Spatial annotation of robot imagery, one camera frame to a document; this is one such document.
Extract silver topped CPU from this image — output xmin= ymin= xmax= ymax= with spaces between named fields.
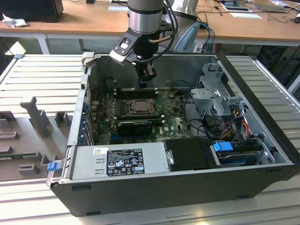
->
xmin=135 ymin=102 xmax=150 ymax=113

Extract black graphics card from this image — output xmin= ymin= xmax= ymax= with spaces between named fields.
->
xmin=117 ymin=120 xmax=152 ymax=136

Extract black RAM slot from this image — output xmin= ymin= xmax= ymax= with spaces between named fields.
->
xmin=116 ymin=94 xmax=158 ymax=99
xmin=118 ymin=118 xmax=164 ymax=122
xmin=117 ymin=116 xmax=164 ymax=120
xmin=116 ymin=87 xmax=158 ymax=91
xmin=116 ymin=92 xmax=158 ymax=97
xmin=117 ymin=114 xmax=162 ymax=118
xmin=118 ymin=120 xmax=165 ymax=124
xmin=116 ymin=90 xmax=158 ymax=94

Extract black PC case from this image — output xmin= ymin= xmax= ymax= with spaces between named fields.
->
xmin=46 ymin=52 xmax=300 ymax=218

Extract wooden desk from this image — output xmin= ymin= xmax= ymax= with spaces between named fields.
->
xmin=0 ymin=0 xmax=300 ymax=51

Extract green motherboard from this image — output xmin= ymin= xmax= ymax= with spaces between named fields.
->
xmin=90 ymin=88 xmax=204 ymax=146

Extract grey laptop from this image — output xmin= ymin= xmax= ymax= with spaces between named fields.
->
xmin=252 ymin=0 xmax=289 ymax=13

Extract hard disk in blue carrier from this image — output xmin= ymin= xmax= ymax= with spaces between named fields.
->
xmin=212 ymin=140 xmax=269 ymax=169

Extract black looped cable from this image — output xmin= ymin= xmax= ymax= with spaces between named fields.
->
xmin=182 ymin=92 xmax=213 ymax=139

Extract black and white wrist camera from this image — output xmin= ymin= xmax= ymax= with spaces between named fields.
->
xmin=109 ymin=30 xmax=143 ymax=64

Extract grey power supply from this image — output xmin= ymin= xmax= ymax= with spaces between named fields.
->
xmin=69 ymin=142 xmax=170 ymax=180

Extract white paper sheet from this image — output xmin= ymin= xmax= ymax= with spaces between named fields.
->
xmin=108 ymin=5 xmax=129 ymax=12
xmin=230 ymin=12 xmax=263 ymax=20

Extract grey parts rack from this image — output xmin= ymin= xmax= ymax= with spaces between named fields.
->
xmin=0 ymin=95 xmax=77 ymax=181

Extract black plastic shroud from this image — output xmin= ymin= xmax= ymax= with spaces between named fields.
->
xmin=163 ymin=137 xmax=223 ymax=172

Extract blue white booklet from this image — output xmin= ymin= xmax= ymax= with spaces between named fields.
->
xmin=220 ymin=1 xmax=253 ymax=11

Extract pale blue teach pendant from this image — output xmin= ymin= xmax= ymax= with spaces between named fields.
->
xmin=173 ymin=21 xmax=204 ymax=54

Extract metal drive cage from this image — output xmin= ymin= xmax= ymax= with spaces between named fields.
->
xmin=189 ymin=62 xmax=249 ymax=122

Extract grey plastic case latch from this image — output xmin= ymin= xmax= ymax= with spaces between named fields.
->
xmin=82 ymin=52 xmax=96 ymax=68

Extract crumpled silver bag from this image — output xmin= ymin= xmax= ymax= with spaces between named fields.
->
xmin=1 ymin=13 xmax=29 ymax=29

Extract black computer box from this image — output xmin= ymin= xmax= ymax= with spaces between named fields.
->
xmin=0 ymin=0 xmax=64 ymax=23

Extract metal socket cover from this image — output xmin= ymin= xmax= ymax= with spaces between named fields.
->
xmin=130 ymin=100 xmax=154 ymax=114

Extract CPU socket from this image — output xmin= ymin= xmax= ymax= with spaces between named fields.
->
xmin=126 ymin=98 xmax=158 ymax=116

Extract yellow red power wires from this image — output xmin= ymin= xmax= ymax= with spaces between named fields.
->
xmin=221 ymin=119 xmax=250 ymax=139

